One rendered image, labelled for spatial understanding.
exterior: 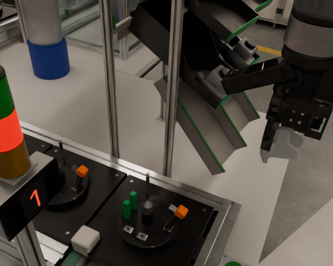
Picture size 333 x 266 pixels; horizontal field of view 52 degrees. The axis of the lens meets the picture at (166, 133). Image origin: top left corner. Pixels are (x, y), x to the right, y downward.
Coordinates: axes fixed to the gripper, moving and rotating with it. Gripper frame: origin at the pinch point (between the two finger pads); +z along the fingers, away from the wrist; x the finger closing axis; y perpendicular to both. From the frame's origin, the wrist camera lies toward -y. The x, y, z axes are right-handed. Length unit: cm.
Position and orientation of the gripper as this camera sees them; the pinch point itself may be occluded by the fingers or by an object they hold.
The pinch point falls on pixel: (262, 154)
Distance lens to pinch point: 61.1
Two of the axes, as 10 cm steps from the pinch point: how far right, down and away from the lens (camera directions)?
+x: 4.3, -5.5, 7.2
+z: -0.4, 7.8, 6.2
